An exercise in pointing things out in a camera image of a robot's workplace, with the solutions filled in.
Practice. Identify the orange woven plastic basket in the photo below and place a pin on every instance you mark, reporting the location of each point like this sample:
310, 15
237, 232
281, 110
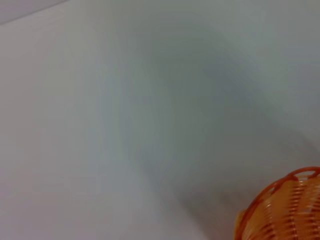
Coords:
287, 212

